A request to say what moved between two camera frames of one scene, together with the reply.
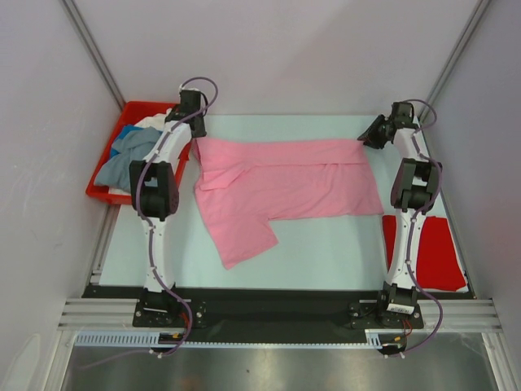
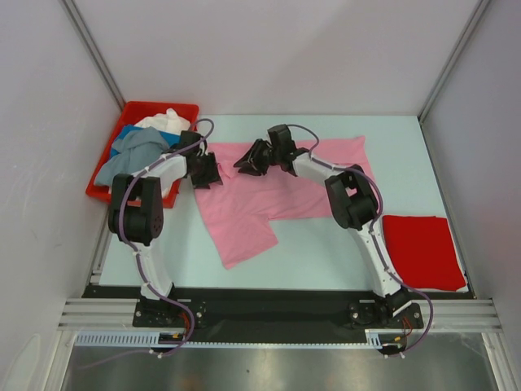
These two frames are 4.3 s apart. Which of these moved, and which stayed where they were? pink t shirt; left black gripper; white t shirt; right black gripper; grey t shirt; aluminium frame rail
Moved: left black gripper; right black gripper
Stayed: aluminium frame rail; grey t shirt; white t shirt; pink t shirt
